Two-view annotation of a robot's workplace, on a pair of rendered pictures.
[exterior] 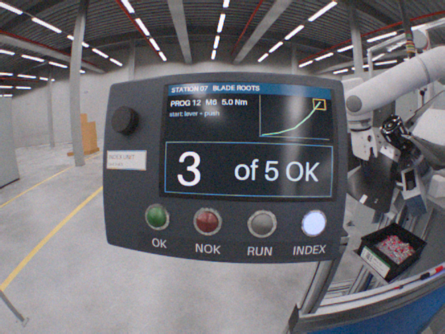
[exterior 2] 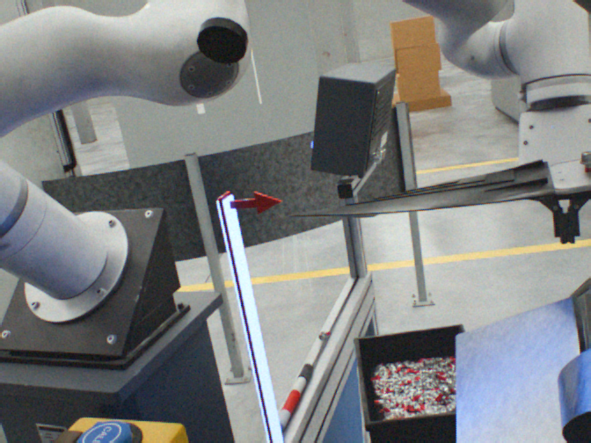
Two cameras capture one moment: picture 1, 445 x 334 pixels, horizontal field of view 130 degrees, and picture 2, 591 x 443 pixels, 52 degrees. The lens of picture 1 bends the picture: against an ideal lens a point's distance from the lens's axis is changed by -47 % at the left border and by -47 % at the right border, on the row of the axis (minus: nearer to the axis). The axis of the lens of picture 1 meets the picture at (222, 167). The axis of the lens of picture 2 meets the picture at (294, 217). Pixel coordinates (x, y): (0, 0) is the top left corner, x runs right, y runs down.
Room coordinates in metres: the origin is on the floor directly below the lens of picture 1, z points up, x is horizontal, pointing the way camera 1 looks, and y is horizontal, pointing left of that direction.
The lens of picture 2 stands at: (0.40, -1.28, 1.34)
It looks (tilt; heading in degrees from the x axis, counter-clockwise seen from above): 17 degrees down; 105
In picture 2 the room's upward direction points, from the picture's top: 10 degrees counter-clockwise
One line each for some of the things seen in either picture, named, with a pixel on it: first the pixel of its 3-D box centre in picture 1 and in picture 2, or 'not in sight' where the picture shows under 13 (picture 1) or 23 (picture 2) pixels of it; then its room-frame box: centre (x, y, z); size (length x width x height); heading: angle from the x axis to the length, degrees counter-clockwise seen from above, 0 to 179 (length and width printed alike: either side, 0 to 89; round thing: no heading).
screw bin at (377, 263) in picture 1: (393, 249); (421, 390); (0.34, -0.55, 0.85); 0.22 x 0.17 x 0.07; 100
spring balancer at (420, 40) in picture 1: (418, 40); not in sight; (0.87, -1.36, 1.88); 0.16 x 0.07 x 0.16; 29
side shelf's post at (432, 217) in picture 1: (414, 258); not in sight; (0.58, -1.29, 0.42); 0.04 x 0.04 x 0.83; 84
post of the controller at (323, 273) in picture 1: (321, 277); (353, 228); (0.21, -0.17, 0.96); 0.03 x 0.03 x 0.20; 84
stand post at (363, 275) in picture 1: (369, 263); not in sight; (0.64, -0.85, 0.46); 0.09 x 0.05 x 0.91; 174
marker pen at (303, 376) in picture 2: (434, 271); (295, 395); (0.17, -0.58, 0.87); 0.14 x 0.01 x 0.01; 85
